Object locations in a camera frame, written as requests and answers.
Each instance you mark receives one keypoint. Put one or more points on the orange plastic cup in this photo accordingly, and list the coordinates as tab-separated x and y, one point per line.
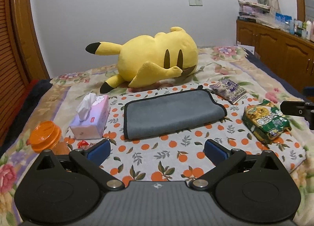
48	135

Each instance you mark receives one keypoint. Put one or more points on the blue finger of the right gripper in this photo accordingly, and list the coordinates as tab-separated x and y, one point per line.
296	108
308	91

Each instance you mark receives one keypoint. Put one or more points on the yellow Pikachu plush toy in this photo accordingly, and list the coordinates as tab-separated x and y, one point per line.
145	60

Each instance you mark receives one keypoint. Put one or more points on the white paper card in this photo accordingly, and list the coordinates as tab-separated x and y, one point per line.
249	48

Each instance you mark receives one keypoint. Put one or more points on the green yellow snack bag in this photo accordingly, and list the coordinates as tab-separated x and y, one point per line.
265	121

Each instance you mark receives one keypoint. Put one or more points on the purple and grey towel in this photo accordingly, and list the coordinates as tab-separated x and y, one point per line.
149	117

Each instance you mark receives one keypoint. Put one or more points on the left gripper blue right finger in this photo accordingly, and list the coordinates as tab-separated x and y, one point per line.
217	153

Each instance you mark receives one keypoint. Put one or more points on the red candy wrapper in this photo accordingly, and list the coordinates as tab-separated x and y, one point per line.
84	145

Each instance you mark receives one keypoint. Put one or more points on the blue white box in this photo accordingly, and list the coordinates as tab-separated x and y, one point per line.
284	22

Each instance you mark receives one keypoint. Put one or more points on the white wall switch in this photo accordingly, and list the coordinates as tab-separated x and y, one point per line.
195	2

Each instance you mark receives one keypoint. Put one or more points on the wooden slatted headboard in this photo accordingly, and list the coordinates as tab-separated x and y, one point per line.
21	59

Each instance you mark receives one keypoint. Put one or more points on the stack of books and papers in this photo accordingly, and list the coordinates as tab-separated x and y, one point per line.
255	13

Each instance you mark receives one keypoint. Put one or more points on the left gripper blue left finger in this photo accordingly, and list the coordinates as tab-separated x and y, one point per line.
96	154

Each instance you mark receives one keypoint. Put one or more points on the orange print cloth mat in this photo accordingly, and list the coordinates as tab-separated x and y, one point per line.
180	156

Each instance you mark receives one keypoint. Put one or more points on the floral bed sheet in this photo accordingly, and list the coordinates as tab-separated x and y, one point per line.
58	104

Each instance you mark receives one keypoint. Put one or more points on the wooden sideboard cabinet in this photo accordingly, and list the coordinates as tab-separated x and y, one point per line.
288	56

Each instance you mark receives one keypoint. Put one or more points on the pink tissue box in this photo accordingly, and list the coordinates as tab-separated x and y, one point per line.
91	116

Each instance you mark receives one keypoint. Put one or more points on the bottles on cabinet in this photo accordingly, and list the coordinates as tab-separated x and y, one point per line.
300	28

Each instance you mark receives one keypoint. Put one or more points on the purple snack packet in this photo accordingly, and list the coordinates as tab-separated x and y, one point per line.
228	90

